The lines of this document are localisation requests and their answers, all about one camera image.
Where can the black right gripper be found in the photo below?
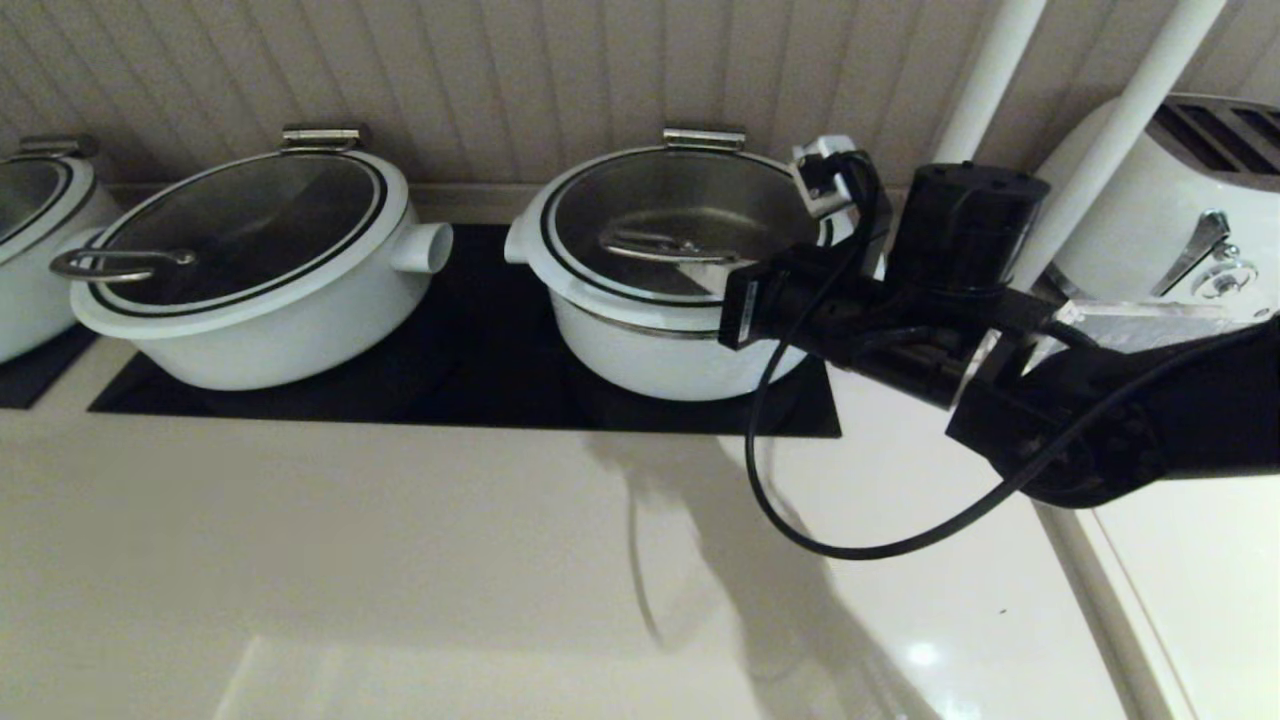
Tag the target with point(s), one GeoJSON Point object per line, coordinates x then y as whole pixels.
{"type": "Point", "coordinates": [870, 320]}

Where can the glass lid with white rim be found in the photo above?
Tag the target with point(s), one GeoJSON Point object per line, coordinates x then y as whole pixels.
{"type": "Point", "coordinates": [250, 220]}
{"type": "Point", "coordinates": [25, 200]}
{"type": "Point", "coordinates": [650, 200]}

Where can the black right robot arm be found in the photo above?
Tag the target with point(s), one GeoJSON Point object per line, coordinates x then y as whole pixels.
{"type": "Point", "coordinates": [1150, 430]}

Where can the white round cooking pot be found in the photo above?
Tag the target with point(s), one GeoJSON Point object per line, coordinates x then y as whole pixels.
{"type": "Point", "coordinates": [300, 340]}
{"type": "Point", "coordinates": [640, 365]}
{"type": "Point", "coordinates": [30, 310]}

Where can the metal lid handle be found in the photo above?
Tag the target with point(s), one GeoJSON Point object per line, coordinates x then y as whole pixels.
{"type": "Point", "coordinates": [60, 148]}
{"type": "Point", "coordinates": [322, 138]}
{"type": "Point", "coordinates": [703, 140]}

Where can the black glass induction cooktop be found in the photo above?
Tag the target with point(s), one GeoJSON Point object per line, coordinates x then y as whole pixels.
{"type": "Point", "coordinates": [480, 340]}
{"type": "Point", "coordinates": [30, 380]}

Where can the white round pole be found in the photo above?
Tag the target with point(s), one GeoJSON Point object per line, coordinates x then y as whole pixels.
{"type": "Point", "coordinates": [1130, 120]}
{"type": "Point", "coordinates": [985, 80]}

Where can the white toaster with chrome lever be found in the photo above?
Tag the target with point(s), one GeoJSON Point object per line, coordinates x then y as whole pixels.
{"type": "Point", "coordinates": [1130, 230]}

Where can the clear acrylic sign block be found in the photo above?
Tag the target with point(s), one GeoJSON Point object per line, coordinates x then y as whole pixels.
{"type": "Point", "coordinates": [1150, 325]}

